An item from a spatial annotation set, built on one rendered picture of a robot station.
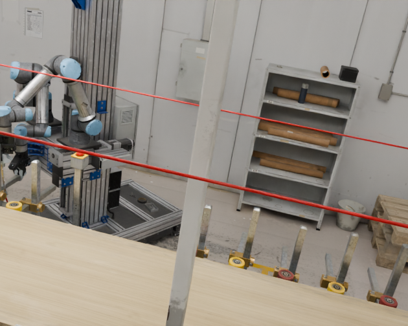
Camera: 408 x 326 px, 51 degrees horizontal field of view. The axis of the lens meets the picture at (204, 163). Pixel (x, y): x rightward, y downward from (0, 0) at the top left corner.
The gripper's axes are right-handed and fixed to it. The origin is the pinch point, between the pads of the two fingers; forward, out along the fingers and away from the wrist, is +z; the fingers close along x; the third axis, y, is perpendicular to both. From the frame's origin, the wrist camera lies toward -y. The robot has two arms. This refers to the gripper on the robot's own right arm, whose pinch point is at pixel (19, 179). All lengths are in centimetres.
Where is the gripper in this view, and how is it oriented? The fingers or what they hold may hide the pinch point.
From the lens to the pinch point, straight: 305.4
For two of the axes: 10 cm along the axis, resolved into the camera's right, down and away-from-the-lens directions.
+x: -9.7, -2.2, 1.4
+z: -1.5, 9.1, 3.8
